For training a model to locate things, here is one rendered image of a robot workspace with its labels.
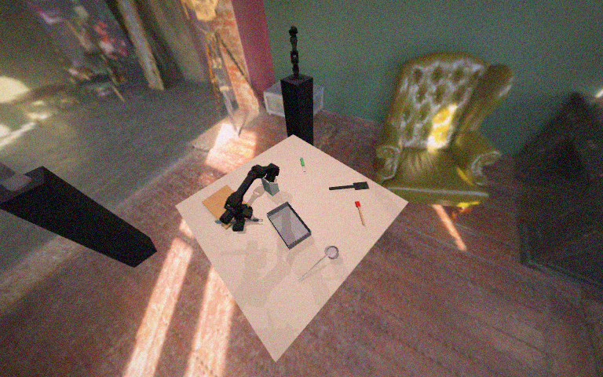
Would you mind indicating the brown wooden board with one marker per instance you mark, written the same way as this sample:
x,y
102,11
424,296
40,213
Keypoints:
x,y
216,202

